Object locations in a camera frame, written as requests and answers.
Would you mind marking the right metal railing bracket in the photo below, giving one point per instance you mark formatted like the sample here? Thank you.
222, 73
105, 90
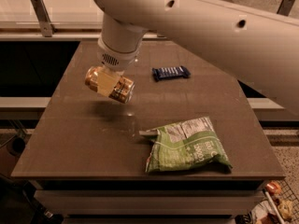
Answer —
285, 7

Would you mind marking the black round object at left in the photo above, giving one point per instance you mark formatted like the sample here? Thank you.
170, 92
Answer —
16, 146

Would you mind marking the left metal railing bracket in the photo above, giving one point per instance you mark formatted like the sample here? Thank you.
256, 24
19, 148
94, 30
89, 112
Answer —
45, 25

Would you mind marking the wire basket with snacks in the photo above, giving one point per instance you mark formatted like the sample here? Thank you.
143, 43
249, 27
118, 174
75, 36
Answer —
279, 205

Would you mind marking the green chip bag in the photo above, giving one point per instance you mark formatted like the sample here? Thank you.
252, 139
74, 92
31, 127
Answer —
184, 145

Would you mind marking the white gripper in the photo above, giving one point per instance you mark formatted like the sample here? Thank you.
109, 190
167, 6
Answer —
118, 59

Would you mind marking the metal railing bracket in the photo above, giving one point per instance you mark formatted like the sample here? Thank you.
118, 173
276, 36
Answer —
285, 7
45, 25

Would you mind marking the blue snack bar wrapper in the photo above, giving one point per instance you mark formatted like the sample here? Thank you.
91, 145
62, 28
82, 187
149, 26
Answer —
164, 73

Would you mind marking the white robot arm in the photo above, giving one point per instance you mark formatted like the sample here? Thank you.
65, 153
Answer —
259, 48

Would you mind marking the orange soda can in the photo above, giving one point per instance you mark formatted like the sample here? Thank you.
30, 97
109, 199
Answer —
122, 92

